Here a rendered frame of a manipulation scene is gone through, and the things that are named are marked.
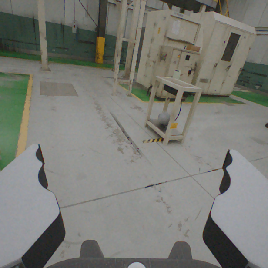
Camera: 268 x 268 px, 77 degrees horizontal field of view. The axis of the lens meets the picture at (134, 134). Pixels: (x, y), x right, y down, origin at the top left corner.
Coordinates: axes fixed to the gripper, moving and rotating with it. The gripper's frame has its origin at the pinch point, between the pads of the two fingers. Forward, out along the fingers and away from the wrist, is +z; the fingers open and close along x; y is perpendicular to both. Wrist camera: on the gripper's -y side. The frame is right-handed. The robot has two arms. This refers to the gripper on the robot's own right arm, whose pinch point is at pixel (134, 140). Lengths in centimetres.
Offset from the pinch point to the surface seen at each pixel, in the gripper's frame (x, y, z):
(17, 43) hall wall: -506, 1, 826
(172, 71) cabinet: 95, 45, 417
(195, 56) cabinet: 149, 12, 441
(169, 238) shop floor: 28, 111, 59
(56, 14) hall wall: -346, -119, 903
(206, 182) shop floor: 79, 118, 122
